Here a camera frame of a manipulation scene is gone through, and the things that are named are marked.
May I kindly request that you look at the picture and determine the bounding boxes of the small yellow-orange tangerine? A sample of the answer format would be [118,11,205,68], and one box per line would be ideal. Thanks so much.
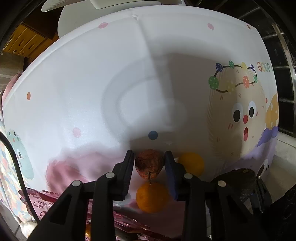
[177,152,205,177]

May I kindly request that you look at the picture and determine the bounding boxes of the orange tangerine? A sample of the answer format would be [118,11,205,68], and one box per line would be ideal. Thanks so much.
[136,182,172,213]

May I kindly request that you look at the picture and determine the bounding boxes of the red lychee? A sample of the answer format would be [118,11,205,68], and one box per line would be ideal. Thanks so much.
[134,149,164,181]

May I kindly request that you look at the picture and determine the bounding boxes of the dark avocado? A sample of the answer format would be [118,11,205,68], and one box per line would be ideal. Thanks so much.
[221,168,256,202]

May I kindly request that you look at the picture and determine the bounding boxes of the pastel patterned blanket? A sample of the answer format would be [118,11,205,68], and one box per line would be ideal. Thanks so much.
[1,122,34,223]

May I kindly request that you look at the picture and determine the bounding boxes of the cartoon printed tablecloth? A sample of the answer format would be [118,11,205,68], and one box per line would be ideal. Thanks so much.
[3,6,278,193]

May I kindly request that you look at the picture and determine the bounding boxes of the wooden desk with drawers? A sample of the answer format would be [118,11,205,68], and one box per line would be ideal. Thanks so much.
[3,24,59,60]

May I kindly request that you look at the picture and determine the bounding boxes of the metal window bars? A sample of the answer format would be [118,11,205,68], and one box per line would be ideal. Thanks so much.
[238,1,295,137]

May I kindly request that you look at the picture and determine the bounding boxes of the grey office chair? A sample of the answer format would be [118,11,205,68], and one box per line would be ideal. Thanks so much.
[42,0,185,37]

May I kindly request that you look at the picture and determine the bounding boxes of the black cable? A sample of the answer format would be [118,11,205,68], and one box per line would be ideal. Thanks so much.
[0,131,40,224]

